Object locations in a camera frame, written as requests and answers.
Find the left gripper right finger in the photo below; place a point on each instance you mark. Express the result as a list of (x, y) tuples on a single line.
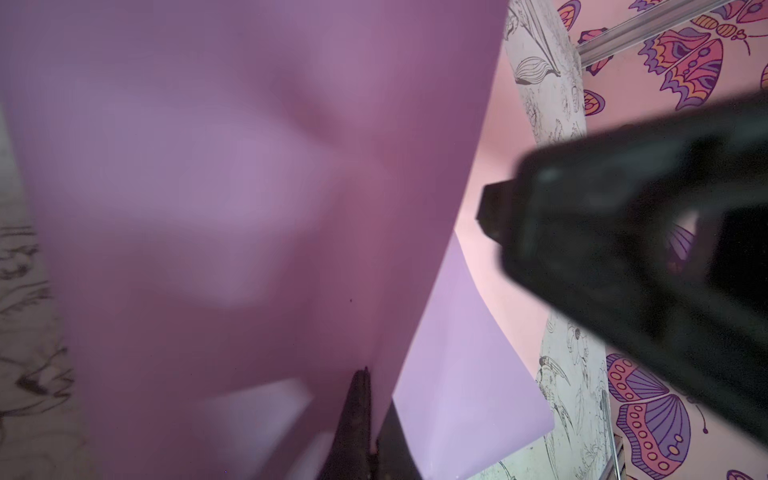
[(394, 460)]

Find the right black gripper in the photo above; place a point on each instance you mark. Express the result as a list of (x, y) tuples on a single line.
[(653, 235)]

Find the purple pink wrapping paper sheet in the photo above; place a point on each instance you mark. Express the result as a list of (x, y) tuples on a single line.
[(240, 204)]

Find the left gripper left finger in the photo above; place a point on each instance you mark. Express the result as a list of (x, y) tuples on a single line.
[(349, 456)]

